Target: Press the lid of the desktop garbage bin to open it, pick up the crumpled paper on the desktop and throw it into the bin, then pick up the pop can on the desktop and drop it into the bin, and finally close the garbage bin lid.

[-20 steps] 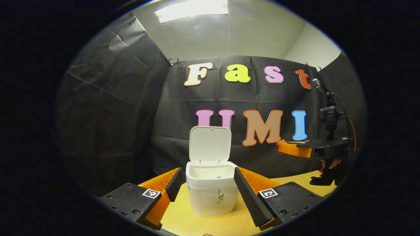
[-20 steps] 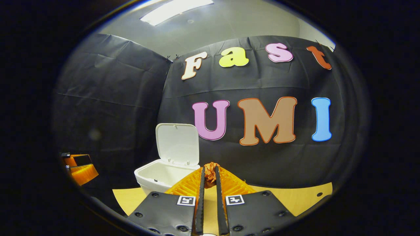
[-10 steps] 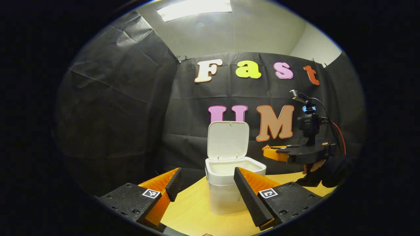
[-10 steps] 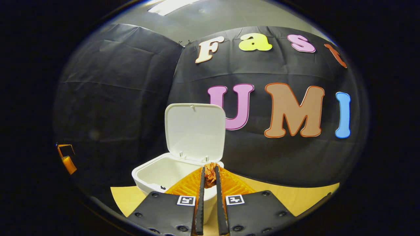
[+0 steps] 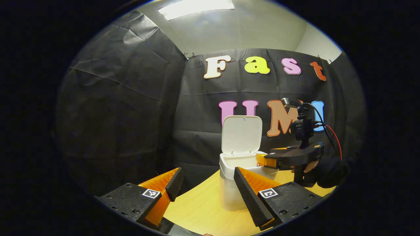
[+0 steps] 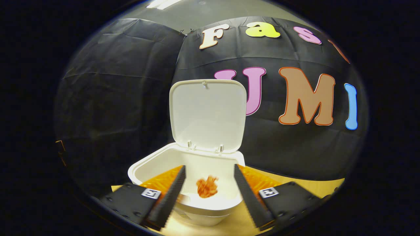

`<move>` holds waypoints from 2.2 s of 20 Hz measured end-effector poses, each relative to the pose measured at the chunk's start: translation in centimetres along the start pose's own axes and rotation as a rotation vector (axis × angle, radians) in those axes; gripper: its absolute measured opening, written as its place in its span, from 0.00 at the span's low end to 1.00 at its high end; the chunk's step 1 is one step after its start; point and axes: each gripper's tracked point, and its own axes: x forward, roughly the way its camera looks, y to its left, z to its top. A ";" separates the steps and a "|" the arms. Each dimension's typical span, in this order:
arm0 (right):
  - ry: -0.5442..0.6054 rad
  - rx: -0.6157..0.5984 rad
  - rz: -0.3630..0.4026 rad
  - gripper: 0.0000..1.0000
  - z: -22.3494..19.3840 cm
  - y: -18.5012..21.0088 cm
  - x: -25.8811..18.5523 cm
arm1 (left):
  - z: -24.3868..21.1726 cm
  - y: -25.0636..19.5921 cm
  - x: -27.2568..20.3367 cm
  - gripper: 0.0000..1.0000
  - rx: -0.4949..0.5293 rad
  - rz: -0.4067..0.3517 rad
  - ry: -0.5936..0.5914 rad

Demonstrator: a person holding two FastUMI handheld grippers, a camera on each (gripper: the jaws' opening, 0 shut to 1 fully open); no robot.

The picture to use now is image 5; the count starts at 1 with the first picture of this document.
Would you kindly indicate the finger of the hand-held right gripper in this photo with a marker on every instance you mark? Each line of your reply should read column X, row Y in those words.
column 261, row 160

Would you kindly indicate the white desktop garbage bin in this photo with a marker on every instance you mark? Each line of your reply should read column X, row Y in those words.
column 241, row 134

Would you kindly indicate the wooden desktop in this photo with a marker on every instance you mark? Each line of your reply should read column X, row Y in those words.
column 203, row 209

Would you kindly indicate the black backdrop cloth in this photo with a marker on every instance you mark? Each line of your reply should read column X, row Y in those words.
column 131, row 98

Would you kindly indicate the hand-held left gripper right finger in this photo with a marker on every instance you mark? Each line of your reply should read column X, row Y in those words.
column 249, row 200

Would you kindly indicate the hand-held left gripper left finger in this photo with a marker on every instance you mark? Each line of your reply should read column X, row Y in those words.
column 175, row 185

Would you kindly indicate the ceiling light panel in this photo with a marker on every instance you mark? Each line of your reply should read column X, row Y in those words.
column 197, row 7

